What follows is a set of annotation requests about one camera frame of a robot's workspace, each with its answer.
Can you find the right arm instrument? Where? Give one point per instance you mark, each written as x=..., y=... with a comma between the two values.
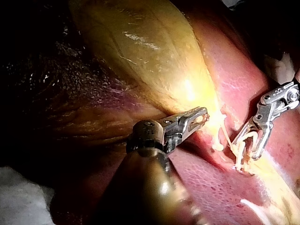
x=267, y=110

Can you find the right arm instrument jaw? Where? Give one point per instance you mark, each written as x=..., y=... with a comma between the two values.
x=263, y=143
x=242, y=136

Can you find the left arm instrument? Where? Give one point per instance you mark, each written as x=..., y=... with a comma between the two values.
x=150, y=133

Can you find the left arm instrument jaw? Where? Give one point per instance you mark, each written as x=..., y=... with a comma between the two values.
x=197, y=112
x=191, y=131

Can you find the gallbladder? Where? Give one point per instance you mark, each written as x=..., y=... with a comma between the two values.
x=145, y=58

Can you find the dark left arm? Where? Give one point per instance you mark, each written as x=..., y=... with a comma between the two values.
x=150, y=187

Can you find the pale fatty tissue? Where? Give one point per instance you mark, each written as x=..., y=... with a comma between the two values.
x=252, y=205
x=281, y=182

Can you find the dark red liver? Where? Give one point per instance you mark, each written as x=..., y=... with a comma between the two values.
x=211, y=187

